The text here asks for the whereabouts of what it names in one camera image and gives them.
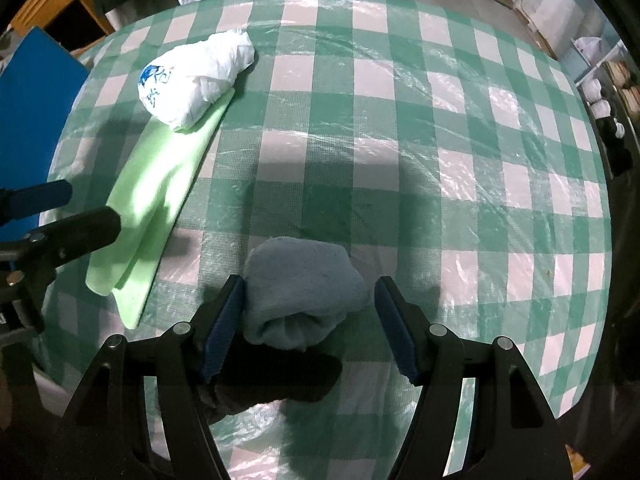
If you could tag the cardboard box blue outside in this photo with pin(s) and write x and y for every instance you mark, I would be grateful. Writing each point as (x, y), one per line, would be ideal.
(35, 100)

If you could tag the grey cloth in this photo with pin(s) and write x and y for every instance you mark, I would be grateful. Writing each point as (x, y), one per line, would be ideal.
(300, 290)

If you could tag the small white hanging bag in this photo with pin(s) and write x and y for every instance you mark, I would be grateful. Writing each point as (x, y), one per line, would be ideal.
(590, 46)

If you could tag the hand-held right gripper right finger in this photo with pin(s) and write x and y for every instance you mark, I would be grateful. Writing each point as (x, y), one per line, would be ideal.
(397, 330)

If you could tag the green white checked tablecloth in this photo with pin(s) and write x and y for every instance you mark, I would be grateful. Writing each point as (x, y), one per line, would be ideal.
(400, 160)

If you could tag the light green cloth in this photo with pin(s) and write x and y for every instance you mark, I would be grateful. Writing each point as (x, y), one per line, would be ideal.
(150, 185)

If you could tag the white plastic bag blue print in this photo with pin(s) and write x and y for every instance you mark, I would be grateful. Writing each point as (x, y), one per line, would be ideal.
(200, 80)

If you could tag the metal shoe rack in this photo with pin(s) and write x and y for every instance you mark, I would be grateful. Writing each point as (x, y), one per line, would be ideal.
(631, 130)

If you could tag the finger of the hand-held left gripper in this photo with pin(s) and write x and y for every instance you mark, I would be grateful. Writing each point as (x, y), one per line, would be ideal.
(85, 227)
(45, 194)

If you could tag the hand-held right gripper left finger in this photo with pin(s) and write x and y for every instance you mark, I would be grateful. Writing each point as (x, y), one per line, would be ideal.
(227, 330)

